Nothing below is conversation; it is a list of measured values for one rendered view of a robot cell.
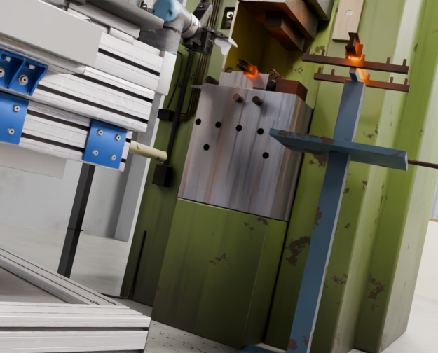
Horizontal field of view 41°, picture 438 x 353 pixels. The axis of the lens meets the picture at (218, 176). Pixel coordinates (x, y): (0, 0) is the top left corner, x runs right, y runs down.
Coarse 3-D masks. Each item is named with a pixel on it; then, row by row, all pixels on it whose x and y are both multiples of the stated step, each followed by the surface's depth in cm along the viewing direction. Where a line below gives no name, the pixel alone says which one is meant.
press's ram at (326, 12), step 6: (306, 0) 238; (312, 0) 236; (318, 0) 237; (324, 0) 244; (330, 0) 251; (312, 6) 243; (318, 6) 242; (324, 6) 245; (330, 6) 252; (318, 12) 248; (324, 12) 247; (330, 12) 253; (318, 18) 256; (324, 18) 254
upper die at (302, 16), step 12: (240, 0) 227; (252, 0) 225; (264, 0) 223; (276, 0) 221; (288, 0) 222; (300, 0) 233; (252, 12) 238; (264, 12) 235; (288, 12) 228; (300, 12) 235; (312, 12) 248; (300, 24) 239; (312, 24) 250; (312, 36) 253
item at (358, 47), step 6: (354, 36) 160; (354, 42) 162; (348, 48) 161; (354, 48) 160; (360, 48) 167; (348, 54) 166; (354, 54) 165; (360, 54) 167; (360, 72) 186; (366, 78) 196
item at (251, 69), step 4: (240, 60) 212; (244, 60) 212; (240, 64) 212; (244, 64) 214; (248, 64) 216; (240, 68) 214; (244, 68) 213; (248, 68) 217; (252, 68) 220; (256, 68) 220; (244, 72) 221; (248, 72) 218; (252, 72) 219
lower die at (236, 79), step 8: (224, 72) 226; (232, 72) 224; (240, 72) 223; (256, 72) 220; (224, 80) 225; (232, 80) 224; (240, 80) 222; (248, 80) 221; (256, 80) 220; (264, 80) 218; (248, 88) 221; (264, 88) 218
